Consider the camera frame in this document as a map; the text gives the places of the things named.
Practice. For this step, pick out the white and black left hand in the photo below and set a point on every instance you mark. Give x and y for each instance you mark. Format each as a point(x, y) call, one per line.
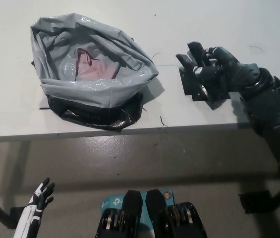
point(34, 208)

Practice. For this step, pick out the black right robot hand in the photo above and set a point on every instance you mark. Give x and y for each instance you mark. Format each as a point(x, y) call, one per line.
point(229, 72)

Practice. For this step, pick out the grey and black plastic bag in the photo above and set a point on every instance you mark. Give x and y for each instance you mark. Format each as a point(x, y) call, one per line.
point(90, 93)

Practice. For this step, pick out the pink item inside bag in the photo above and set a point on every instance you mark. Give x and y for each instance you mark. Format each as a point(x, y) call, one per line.
point(95, 70)

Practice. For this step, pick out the black tape square marker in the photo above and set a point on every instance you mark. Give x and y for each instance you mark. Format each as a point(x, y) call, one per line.
point(188, 85)

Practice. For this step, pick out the teal router box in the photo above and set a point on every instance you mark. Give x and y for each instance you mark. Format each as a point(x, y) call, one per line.
point(110, 203)

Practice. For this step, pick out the black ribbed robot torso block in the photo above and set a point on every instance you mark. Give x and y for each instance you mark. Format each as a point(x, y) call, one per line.
point(116, 223)
point(179, 223)

